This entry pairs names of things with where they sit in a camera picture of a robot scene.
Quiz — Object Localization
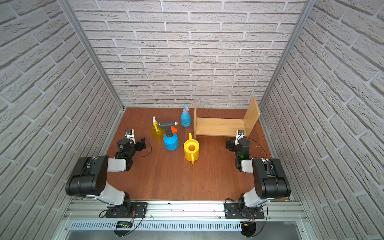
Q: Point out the yellow transparent spray bottle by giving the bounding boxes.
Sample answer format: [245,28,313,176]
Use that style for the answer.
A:
[152,116,166,139]

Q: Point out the blue pressure sprayer black handle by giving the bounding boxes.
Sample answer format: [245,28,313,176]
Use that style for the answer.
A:
[159,122,179,151]

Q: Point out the yellow watering can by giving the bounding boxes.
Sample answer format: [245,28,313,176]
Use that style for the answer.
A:
[183,133,200,164]

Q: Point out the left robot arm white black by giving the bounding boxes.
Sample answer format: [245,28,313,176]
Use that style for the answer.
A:
[65,138,146,218]

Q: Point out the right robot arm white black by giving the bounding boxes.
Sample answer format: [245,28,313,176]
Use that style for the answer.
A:
[226,138,291,217]

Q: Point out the wooden shelf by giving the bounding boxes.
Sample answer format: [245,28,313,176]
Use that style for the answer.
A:
[193,97,261,138]

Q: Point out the small blue spray bottle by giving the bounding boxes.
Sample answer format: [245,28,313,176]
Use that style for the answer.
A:
[181,105,192,128]

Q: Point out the green circuit board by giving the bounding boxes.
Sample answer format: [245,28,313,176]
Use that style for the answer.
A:
[116,221,134,230]

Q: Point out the black round connector box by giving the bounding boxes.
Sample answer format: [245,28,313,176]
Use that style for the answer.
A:
[241,222,257,238]

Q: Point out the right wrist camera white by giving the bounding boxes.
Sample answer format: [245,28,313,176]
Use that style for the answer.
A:
[235,130,245,145]

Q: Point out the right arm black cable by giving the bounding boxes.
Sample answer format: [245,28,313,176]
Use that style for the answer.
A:
[244,137,269,160]

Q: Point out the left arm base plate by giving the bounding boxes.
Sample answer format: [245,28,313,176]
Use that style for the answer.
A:
[104,202,148,218]

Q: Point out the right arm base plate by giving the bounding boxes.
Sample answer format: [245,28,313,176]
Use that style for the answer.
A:
[224,202,265,220]

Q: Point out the aluminium mounting rail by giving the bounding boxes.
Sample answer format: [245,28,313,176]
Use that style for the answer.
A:
[60,200,309,232]

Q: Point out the left aluminium corner post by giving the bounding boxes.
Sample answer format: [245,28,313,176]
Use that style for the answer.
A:
[58,0,125,112]

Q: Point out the aluminium corner post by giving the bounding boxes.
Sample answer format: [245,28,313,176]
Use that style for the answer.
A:
[58,0,125,112]
[259,0,317,110]

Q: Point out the right aluminium corner post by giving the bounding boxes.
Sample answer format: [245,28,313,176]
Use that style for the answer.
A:
[259,0,317,110]

